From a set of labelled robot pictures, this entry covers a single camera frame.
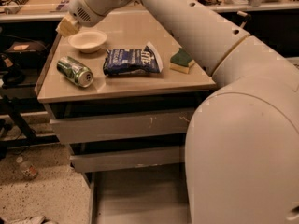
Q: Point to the black stand leg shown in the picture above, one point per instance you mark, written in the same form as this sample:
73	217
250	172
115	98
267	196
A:
30	137

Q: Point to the white pole black handle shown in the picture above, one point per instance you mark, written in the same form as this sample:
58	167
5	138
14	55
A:
246	17

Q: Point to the grey middle drawer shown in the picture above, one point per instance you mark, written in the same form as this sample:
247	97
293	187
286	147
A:
137	158

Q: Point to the plastic bottle on floor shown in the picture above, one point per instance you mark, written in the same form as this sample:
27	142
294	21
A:
27	168

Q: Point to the grey drawer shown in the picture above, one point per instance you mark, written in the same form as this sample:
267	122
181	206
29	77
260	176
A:
151	195
122	126
137	158

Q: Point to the grey drawer cabinet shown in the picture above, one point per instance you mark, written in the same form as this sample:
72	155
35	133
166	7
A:
122	94

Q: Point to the blue chip bag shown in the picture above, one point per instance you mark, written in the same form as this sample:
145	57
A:
133	61

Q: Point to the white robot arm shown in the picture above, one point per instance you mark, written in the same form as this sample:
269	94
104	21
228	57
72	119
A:
242	143

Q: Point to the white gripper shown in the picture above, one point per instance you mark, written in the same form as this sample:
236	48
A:
81	9

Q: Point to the grey bottom drawer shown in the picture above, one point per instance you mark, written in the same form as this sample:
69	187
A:
151	195

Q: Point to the black bag on shelf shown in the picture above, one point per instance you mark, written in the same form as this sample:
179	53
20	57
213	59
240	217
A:
27	55

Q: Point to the green soda can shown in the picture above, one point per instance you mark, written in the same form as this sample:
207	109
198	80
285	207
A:
75	71

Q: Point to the white paper bowl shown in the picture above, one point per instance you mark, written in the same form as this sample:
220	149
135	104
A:
88	42

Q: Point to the grey top drawer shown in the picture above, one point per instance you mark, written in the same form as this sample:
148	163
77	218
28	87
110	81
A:
122	126

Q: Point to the green yellow sponge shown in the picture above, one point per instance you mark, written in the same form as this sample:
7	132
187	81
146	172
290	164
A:
181	62

